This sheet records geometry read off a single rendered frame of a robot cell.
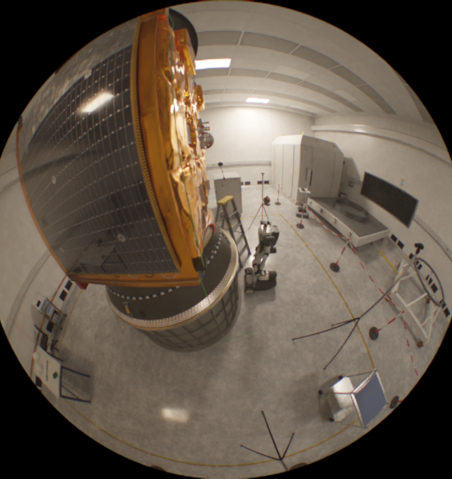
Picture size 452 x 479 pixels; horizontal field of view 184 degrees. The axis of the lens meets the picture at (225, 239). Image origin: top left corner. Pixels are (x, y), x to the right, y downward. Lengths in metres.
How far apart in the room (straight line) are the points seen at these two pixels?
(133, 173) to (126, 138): 0.15
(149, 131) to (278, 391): 2.93
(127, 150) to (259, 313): 2.74
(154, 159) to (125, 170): 0.12
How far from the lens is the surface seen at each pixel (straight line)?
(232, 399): 2.56
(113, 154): 0.64
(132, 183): 0.60
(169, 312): 1.48
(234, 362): 2.51
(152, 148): 0.59
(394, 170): 7.71
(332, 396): 2.76
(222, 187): 4.96
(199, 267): 0.82
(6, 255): 5.63
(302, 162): 6.61
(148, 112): 0.63
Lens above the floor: 2.50
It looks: 37 degrees down
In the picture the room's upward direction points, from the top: 6 degrees counter-clockwise
